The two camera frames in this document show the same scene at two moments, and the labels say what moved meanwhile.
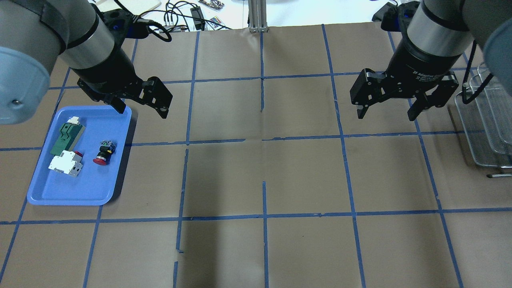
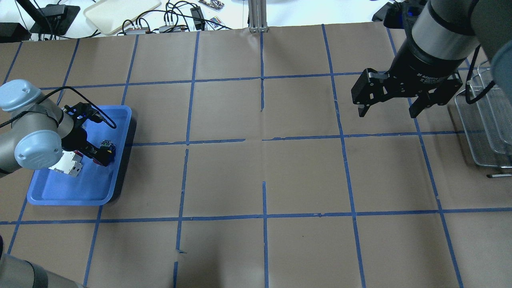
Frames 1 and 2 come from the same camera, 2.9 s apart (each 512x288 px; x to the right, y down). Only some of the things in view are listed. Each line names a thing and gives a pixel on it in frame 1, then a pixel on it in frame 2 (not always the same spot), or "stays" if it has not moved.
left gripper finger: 157,95 -> 104,155
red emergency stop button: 107,148 stays
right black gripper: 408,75 stays
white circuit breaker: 69,162 stays
